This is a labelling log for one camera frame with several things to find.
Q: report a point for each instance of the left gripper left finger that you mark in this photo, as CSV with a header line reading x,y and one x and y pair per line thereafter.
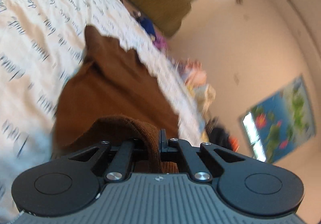
x,y
119,167

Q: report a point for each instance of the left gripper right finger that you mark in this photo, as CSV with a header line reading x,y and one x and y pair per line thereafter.
x,y
185,156

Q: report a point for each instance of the brown knit sweater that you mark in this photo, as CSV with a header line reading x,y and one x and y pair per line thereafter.
x,y
114,98

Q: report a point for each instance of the dark clothes pile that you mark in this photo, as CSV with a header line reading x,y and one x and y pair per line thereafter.
x,y
218,135

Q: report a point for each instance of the pink clothes pile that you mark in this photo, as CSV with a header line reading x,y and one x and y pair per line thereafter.
x,y
192,73

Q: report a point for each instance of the cream puffy quilt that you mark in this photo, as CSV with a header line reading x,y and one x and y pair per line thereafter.
x,y
204,97

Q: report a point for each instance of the purple garment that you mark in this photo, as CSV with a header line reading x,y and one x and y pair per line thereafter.
x,y
160,43

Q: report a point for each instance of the floral blue curtain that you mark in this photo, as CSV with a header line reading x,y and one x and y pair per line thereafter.
x,y
281,123

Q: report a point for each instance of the blue garment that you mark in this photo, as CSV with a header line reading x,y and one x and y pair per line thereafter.
x,y
147,25

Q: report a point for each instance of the white script-print bed sheet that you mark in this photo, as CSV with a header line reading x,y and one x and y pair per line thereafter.
x,y
42,47

